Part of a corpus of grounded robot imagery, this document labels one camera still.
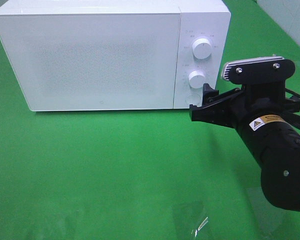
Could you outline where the white microwave knob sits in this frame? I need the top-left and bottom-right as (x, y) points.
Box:
(188, 70), (206, 89)
(192, 37), (212, 60)

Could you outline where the round white door button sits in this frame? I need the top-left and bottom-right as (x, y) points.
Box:
(185, 94), (202, 106)

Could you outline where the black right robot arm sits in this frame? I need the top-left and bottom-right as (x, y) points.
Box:
(189, 83), (300, 212)

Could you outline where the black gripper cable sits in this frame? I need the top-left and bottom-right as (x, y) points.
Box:
(283, 86), (300, 132)

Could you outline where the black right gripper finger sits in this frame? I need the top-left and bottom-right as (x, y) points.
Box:
(189, 99), (238, 128)
(202, 83), (241, 105)

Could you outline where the white microwave door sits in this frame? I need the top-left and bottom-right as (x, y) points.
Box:
(0, 14), (180, 112)

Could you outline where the white microwave oven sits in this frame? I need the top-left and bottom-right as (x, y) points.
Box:
(0, 0), (231, 112)

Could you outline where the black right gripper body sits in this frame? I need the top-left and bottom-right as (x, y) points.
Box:
(231, 87), (300, 155)

